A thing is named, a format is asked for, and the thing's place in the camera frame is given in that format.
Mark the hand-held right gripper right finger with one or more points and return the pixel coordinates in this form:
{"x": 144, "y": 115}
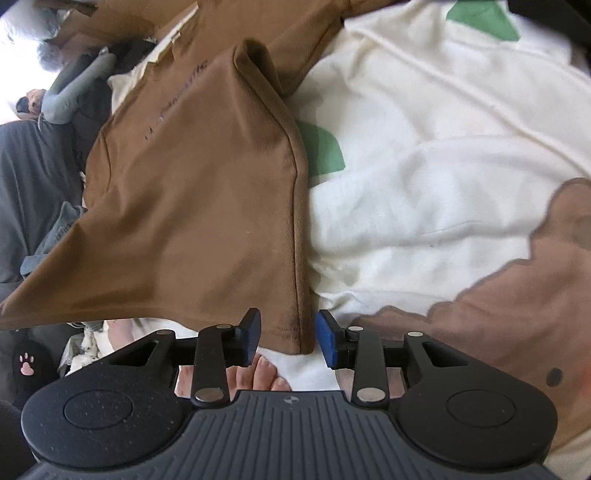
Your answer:
{"x": 325, "y": 338}

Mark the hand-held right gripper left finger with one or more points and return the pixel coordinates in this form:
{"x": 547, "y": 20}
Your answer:
{"x": 251, "y": 333}

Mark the brown printed t-shirt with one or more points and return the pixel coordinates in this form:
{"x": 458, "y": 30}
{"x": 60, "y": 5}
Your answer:
{"x": 194, "y": 207}

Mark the person's foot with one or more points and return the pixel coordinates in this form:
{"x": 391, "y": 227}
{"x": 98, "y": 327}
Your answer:
{"x": 258, "y": 376}

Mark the white fluffy cloth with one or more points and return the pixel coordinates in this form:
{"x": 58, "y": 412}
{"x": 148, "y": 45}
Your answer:
{"x": 85, "y": 350}

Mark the faded blue denim jeans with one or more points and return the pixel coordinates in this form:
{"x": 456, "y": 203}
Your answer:
{"x": 60, "y": 235}

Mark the black paw print sock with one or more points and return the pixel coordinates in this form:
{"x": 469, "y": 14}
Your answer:
{"x": 30, "y": 369}

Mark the cream bear printed blanket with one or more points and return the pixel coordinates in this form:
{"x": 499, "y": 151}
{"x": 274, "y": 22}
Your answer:
{"x": 438, "y": 138}

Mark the dark grey pillow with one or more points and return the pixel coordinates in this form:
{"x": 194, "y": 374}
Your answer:
{"x": 32, "y": 184}

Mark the crumpled black garment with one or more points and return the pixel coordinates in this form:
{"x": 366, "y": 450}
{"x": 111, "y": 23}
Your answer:
{"x": 92, "y": 115}

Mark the grey neck pillow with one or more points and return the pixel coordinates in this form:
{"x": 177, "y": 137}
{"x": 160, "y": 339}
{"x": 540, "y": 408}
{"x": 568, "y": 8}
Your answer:
{"x": 64, "y": 99}

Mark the brown plush toy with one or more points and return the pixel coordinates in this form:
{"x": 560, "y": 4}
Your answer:
{"x": 32, "y": 104}

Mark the grey fluffy toy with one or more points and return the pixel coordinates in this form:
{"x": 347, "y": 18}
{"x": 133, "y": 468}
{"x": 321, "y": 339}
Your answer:
{"x": 50, "y": 57}

